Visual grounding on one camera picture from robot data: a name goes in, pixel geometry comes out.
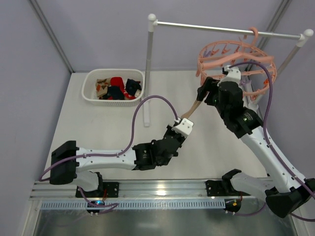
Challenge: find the beige striped ribbed sock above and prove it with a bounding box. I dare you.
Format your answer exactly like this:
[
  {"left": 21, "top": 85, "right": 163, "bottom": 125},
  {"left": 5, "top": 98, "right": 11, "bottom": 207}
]
[{"left": 181, "top": 100, "right": 202, "bottom": 119}]

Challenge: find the navy sock beige toe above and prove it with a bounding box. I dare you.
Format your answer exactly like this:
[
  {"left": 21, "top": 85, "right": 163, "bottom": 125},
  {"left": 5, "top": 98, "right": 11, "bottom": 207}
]
[{"left": 101, "top": 86, "right": 125, "bottom": 100}]

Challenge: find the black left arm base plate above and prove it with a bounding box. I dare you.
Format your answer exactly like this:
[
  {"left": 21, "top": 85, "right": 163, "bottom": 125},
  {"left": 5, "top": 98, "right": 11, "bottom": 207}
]
[{"left": 82, "top": 181, "right": 119, "bottom": 198}]

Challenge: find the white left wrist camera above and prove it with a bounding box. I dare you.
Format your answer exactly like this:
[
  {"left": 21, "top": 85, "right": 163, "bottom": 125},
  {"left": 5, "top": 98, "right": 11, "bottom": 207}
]
[{"left": 171, "top": 118, "right": 194, "bottom": 138}]

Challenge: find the navy sock red toe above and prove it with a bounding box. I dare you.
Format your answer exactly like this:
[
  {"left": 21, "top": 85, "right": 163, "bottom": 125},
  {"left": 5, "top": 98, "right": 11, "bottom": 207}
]
[{"left": 126, "top": 79, "right": 142, "bottom": 96}]

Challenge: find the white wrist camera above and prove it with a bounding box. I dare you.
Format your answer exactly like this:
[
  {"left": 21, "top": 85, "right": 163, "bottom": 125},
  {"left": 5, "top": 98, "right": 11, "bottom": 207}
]
[
  {"left": 171, "top": 118, "right": 194, "bottom": 138},
  {"left": 219, "top": 65, "right": 242, "bottom": 86}
]

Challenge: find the silver white clothes rack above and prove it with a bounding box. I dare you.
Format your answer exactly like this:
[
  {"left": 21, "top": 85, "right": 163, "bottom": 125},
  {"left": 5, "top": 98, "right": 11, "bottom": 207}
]
[{"left": 142, "top": 14, "right": 314, "bottom": 127}]

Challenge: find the beige orange argyle sock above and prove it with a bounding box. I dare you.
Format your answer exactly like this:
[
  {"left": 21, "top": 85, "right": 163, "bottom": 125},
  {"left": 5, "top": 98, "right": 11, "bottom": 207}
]
[{"left": 95, "top": 78, "right": 111, "bottom": 100}]

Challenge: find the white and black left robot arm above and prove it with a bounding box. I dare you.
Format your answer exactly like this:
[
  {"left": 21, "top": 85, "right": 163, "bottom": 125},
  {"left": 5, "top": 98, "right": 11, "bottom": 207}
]
[{"left": 49, "top": 120, "right": 193, "bottom": 192}]

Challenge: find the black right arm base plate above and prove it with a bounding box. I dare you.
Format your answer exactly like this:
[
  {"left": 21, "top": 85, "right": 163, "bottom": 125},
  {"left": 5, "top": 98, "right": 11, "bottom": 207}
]
[{"left": 205, "top": 180, "right": 240, "bottom": 197}]

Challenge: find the white perforated plastic basket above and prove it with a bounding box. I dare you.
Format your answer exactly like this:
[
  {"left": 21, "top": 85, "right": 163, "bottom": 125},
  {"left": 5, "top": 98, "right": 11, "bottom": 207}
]
[{"left": 81, "top": 69, "right": 145, "bottom": 107}]

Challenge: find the grey slotted cable duct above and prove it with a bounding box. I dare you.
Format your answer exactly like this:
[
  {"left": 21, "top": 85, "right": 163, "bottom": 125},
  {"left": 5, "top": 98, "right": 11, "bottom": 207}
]
[{"left": 40, "top": 198, "right": 225, "bottom": 210}]

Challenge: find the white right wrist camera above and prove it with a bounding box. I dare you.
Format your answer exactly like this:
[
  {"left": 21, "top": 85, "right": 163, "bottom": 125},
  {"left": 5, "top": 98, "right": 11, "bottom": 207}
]
[{"left": 219, "top": 65, "right": 242, "bottom": 86}]

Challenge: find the aluminium mounting rail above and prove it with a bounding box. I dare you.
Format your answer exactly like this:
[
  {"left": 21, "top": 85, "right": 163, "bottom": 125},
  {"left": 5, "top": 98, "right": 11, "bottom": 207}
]
[{"left": 30, "top": 178, "right": 300, "bottom": 200}]

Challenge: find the pink round clip hanger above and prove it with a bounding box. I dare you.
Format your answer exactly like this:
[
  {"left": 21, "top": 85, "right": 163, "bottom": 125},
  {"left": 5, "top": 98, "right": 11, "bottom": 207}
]
[{"left": 195, "top": 27, "right": 278, "bottom": 85}]

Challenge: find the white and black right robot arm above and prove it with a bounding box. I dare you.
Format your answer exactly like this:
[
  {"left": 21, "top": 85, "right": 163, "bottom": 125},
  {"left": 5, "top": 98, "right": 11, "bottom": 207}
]
[{"left": 197, "top": 77, "right": 315, "bottom": 218}]

